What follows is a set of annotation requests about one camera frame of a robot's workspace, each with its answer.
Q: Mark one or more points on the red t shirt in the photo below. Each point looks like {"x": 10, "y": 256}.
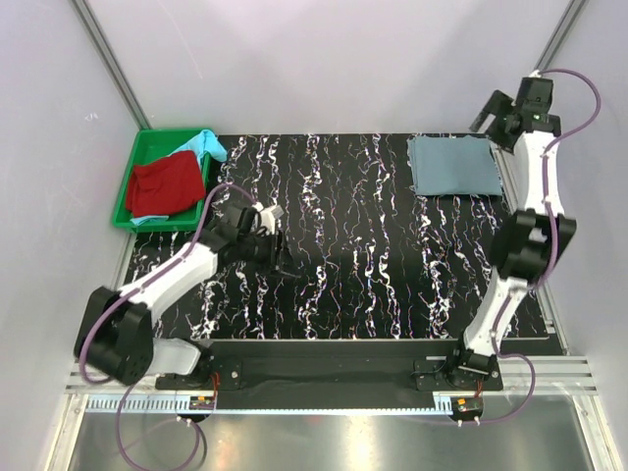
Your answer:
{"x": 165, "y": 187}

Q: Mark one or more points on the aluminium corner post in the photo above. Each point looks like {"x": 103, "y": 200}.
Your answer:
{"x": 543, "y": 69}
{"x": 106, "y": 53}

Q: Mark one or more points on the green plastic tray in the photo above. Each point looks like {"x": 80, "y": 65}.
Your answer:
{"x": 157, "y": 181}

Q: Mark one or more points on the left aluminium corner post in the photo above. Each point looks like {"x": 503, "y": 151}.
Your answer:
{"x": 106, "y": 53}

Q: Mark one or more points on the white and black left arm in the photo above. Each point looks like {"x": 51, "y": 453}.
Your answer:
{"x": 116, "y": 332}

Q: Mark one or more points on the light blue t shirt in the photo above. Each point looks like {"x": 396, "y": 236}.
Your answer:
{"x": 206, "y": 144}

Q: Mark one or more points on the left connector box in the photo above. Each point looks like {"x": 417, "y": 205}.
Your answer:
{"x": 202, "y": 402}

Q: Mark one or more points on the grey-blue polo shirt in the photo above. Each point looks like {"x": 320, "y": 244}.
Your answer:
{"x": 446, "y": 165}

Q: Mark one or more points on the right connector box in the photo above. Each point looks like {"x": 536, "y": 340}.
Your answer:
{"x": 469, "y": 404}

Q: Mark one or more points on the white slotted cable duct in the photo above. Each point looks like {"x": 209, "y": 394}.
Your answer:
{"x": 178, "y": 403}

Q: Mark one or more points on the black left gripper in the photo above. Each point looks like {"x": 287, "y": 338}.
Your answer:
{"x": 282, "y": 261}

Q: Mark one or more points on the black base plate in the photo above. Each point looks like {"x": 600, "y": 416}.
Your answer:
{"x": 358, "y": 372}

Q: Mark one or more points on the aluminium front rail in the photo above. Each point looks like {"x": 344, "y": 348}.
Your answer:
{"x": 547, "y": 416}

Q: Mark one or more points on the connector box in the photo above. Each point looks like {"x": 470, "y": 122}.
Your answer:
{"x": 202, "y": 402}
{"x": 469, "y": 404}

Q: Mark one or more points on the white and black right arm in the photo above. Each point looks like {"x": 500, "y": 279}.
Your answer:
{"x": 531, "y": 240}

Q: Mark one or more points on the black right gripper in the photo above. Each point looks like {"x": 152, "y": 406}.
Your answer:
{"x": 496, "y": 106}

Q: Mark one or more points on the right aluminium corner post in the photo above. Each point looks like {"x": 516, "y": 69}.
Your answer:
{"x": 543, "y": 69}

